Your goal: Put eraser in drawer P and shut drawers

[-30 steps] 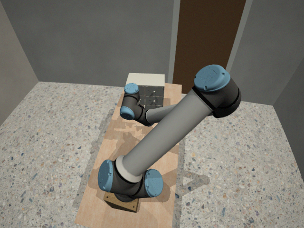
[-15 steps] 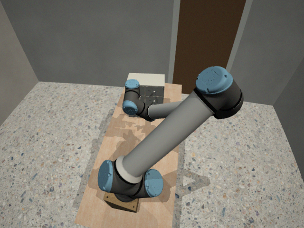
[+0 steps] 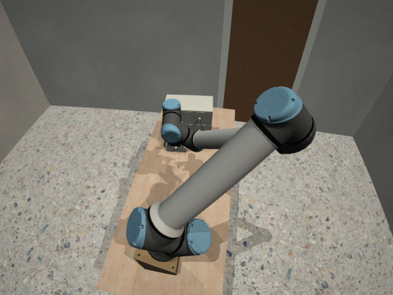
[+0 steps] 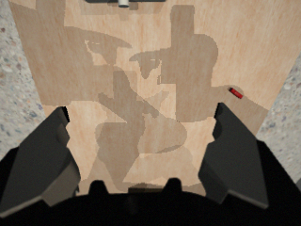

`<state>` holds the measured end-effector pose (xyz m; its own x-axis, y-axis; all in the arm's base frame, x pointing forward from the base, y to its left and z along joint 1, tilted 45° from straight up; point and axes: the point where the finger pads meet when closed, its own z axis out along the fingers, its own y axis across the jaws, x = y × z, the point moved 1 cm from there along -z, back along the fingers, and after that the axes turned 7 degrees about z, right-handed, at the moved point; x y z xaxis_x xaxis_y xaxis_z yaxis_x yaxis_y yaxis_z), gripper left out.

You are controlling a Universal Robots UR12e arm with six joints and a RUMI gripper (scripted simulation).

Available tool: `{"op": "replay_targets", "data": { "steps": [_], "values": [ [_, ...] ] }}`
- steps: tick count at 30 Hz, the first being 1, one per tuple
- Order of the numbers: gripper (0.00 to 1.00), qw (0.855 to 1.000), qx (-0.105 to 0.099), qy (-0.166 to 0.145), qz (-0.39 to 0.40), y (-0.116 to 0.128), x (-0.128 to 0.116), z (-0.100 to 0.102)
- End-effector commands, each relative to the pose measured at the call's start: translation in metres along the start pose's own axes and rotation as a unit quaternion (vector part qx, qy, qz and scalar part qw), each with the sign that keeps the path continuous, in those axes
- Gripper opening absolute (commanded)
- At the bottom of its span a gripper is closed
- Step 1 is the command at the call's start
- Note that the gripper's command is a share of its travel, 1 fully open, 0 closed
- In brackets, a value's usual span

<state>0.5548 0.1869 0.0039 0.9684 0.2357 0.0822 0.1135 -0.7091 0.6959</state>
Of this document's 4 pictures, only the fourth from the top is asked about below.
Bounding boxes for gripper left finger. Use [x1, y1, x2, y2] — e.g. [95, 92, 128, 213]
[0, 106, 81, 226]

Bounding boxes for grey drawer front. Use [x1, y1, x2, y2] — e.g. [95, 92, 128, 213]
[85, 0, 166, 8]

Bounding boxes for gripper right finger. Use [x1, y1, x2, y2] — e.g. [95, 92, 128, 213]
[198, 103, 301, 226]

